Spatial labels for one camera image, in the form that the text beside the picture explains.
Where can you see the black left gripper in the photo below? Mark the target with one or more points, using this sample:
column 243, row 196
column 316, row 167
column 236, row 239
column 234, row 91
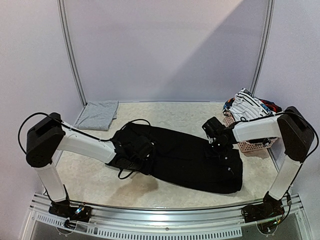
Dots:
column 146, row 170

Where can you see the black shirt with buttons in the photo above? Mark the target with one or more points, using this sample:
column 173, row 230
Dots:
column 186, row 160

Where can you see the grey tank top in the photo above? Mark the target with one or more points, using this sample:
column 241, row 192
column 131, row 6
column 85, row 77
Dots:
column 98, row 115

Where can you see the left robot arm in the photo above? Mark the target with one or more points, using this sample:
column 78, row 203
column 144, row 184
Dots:
column 52, row 134

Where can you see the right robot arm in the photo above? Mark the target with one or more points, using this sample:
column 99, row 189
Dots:
column 289, row 126

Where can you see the pink perforated laundry basket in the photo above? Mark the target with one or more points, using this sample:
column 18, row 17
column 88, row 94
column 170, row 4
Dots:
column 253, row 144

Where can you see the white striped garment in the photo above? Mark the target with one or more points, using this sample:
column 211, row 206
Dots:
column 248, row 107

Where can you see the colourful patterned garment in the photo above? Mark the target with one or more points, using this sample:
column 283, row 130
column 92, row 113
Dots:
column 268, row 104

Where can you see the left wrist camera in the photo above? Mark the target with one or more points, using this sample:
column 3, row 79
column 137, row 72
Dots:
column 142, row 148

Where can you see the aluminium front rail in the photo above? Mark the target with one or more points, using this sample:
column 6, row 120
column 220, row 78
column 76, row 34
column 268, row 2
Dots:
column 118, row 223

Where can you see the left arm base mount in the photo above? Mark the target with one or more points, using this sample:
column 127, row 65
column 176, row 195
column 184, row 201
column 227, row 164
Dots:
column 65, row 210

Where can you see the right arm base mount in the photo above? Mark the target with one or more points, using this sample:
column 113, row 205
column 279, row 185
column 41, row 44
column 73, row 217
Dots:
column 264, row 211

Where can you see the right aluminium corner post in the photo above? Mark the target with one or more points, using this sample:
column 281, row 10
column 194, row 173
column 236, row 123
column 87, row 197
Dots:
column 263, row 44

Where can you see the aluminium corner post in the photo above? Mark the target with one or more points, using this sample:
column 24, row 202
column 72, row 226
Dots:
column 62, row 10
column 263, row 44

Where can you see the left aluminium corner post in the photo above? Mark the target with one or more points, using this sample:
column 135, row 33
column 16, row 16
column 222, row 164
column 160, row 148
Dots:
column 62, row 10

